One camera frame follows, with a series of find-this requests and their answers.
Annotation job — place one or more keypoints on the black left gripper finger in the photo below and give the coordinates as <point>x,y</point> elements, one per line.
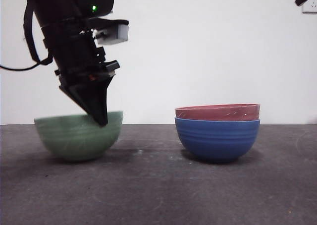
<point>91,103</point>

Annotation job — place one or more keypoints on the red ribbed bowl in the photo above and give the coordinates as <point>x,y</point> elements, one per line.
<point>218,113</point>

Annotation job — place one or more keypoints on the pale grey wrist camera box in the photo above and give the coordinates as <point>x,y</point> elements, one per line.
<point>116,34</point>

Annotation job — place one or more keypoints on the blue ribbed bowl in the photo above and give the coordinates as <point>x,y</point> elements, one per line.
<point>218,140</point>

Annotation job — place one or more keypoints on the white wall socket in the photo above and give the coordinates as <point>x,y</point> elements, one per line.
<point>310,8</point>

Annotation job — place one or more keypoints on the green ribbed bowl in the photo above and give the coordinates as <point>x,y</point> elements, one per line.
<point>74,140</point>

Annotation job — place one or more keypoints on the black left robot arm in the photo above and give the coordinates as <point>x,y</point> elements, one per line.
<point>69,36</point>

